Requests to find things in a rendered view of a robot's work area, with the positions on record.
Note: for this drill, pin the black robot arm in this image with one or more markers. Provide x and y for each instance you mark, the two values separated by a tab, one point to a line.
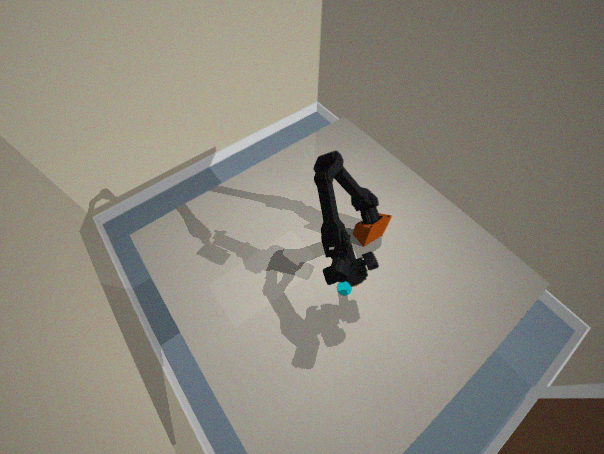
329	166

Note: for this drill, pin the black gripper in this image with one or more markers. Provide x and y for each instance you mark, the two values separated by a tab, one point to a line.
369	260

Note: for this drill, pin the cyan circle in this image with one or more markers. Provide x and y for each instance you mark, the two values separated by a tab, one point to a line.
344	288

